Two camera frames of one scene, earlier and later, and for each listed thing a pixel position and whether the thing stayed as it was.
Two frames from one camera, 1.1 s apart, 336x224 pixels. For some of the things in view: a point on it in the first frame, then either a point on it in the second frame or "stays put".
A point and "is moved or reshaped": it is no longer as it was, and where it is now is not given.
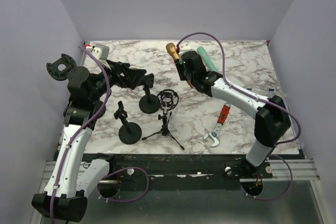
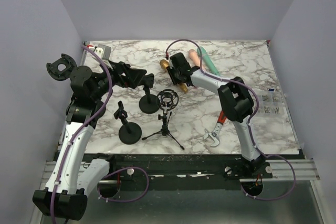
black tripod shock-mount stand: [166, 99] stays put
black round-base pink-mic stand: [130, 132] stays put
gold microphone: [171, 48] is moved or reshaped
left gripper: [131, 76] stays put
